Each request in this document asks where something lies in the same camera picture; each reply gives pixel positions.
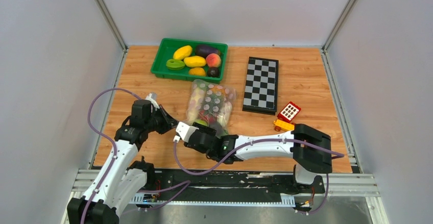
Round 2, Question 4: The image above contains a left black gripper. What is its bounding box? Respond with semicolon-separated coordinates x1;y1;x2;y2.
145;104;180;135

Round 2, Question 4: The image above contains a red fake pepper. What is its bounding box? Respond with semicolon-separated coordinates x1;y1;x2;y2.
199;112;225;125

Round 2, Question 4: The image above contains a clear dotted zip bag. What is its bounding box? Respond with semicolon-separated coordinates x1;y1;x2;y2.
185;79;236;137

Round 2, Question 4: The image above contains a green fake pear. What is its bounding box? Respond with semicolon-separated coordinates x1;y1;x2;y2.
193;119;209;127

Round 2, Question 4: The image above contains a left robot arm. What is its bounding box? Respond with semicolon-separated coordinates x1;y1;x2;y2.
67;95;178;223

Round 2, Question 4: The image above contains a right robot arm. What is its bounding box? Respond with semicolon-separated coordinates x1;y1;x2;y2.
174;122;337;192

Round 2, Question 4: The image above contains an orange fake fruit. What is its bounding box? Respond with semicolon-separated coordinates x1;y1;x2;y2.
188;67;207;77

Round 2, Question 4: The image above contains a green fake avocado half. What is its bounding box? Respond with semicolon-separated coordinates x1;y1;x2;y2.
166;59;186;70

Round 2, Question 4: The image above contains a dark fake passion fruit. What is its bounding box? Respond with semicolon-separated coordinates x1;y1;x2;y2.
207;67;220;78

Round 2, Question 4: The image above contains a yellow fake potato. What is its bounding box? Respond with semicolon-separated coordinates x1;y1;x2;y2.
183;56;207;68

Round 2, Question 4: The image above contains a yellow fake mango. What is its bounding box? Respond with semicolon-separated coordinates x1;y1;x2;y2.
173;45;193;60

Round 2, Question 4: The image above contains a red yellow fake peach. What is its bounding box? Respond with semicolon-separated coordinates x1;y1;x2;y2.
205;53;222;68

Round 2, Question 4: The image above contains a dark purple fake eggplant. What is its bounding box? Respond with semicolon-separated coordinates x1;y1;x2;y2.
194;44;221;58

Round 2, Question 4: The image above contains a black white checkerboard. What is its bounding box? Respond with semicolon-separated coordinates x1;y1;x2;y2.
242;57;279;115

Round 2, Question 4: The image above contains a green plastic tray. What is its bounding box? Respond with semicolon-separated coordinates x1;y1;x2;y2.
151;38;228;84

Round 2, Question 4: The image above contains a yellow toy wagon block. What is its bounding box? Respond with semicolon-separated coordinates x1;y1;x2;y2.
273;119;295;132

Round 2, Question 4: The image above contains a red toy window block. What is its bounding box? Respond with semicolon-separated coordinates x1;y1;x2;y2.
277;102;301;123

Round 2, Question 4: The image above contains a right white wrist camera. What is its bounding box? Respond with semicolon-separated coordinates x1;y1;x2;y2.
173;122;198;143

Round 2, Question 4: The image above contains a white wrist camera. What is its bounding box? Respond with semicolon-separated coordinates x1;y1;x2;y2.
173;122;198;143
145;92;160;110

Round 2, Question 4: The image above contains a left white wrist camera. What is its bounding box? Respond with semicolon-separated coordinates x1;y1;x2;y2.
145;92;160;110

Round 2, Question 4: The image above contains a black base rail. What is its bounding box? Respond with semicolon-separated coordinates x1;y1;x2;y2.
132;169;326;208

